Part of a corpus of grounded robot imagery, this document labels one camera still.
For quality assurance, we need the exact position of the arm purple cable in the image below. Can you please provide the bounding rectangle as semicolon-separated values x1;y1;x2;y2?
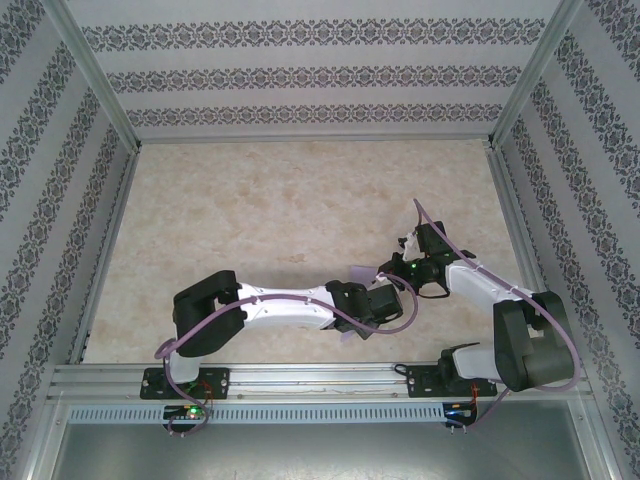
155;272;422;439
411;198;582;435

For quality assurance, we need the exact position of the grey metal sheet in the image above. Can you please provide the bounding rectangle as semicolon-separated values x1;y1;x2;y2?
49;422;599;480

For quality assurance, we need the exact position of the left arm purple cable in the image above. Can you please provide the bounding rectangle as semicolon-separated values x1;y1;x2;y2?
155;272;422;439

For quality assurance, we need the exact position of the aluminium frame post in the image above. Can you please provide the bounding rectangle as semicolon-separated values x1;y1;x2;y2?
491;0;587;150
38;0;143;151

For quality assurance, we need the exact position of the purple paper sheet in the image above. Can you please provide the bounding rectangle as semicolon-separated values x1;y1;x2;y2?
339;265;377;344

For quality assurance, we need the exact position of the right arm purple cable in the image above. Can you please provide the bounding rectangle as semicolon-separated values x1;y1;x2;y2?
411;198;582;435

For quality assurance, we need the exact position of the aluminium mounting rail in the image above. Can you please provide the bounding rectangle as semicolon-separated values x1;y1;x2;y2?
47;359;595;402

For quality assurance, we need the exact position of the grey slotted cable duct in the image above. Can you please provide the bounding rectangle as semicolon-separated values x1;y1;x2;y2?
67;402;447;424

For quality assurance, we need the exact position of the controller board blue light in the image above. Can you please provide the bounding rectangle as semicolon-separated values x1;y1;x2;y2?
444;399;479;427

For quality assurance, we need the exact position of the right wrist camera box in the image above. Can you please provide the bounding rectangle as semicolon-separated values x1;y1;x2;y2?
398;230;423;262

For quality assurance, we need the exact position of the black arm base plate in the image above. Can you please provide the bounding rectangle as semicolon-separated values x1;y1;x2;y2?
406;364;499;400
140;367;232;401

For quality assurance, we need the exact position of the aluminium side rail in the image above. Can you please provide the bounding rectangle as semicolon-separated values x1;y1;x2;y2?
486;144;570;361
67;147;144;365

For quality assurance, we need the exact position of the controller board green light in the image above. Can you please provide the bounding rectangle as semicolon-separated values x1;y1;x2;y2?
162;403;214;427

